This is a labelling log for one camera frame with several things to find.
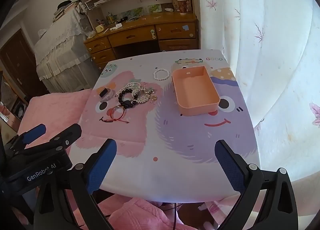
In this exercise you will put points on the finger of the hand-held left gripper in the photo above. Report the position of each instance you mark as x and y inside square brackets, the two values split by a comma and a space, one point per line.
[70, 133]
[35, 132]

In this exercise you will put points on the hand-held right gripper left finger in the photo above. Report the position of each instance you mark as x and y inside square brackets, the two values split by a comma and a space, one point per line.
[101, 170]

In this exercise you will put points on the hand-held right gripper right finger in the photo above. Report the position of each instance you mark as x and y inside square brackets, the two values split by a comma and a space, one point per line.
[228, 170]

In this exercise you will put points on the pink smart watch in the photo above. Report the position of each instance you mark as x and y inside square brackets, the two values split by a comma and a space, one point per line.
[103, 93]

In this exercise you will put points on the pink plastic tray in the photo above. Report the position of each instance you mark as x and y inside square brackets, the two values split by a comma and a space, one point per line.
[195, 90]

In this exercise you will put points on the cartoon printed tablecloth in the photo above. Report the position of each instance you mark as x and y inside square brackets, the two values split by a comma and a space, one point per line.
[162, 145]

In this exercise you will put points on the brown wooden door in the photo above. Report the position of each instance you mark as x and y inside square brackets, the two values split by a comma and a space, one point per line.
[17, 62]

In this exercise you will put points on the lace covered furniture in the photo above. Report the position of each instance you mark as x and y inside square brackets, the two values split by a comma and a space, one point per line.
[62, 52]

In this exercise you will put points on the small flower brooch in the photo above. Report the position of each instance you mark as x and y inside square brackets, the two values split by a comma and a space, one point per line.
[150, 89]

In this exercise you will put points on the wooden desk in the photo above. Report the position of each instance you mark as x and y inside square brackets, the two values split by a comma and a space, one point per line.
[140, 32]

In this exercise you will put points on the white floral curtain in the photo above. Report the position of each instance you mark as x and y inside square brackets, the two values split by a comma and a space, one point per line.
[262, 45]

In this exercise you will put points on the red patterned cup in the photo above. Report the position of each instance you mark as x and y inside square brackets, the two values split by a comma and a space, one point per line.
[182, 6]

